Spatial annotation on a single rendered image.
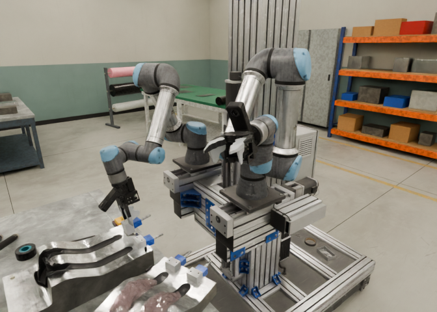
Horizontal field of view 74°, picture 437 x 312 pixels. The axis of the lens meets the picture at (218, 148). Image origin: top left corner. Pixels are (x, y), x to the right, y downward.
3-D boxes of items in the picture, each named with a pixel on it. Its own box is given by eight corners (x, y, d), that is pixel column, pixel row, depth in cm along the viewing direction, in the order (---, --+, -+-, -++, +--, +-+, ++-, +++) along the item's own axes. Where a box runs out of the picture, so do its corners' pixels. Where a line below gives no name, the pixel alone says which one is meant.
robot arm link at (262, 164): (246, 163, 108) (246, 134, 104) (274, 169, 103) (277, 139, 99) (237, 170, 101) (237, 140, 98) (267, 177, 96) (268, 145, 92)
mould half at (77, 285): (129, 238, 143) (126, 214, 138) (154, 267, 124) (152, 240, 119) (6, 289, 112) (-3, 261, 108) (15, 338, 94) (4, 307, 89)
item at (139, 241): (160, 236, 134) (160, 226, 132) (166, 241, 130) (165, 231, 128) (134, 247, 126) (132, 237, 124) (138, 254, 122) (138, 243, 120)
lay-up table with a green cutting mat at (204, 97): (186, 123, 669) (185, 78, 635) (270, 149, 503) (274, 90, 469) (142, 132, 596) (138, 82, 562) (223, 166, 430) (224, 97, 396)
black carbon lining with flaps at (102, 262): (120, 236, 132) (118, 219, 129) (135, 255, 121) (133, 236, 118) (32, 273, 111) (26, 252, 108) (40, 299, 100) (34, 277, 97)
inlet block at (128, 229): (149, 218, 141) (146, 208, 139) (154, 221, 137) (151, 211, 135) (123, 231, 133) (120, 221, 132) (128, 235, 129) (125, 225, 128)
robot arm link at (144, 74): (186, 147, 173) (153, 73, 131) (164, 145, 178) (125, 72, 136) (193, 132, 180) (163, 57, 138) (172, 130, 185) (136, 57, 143)
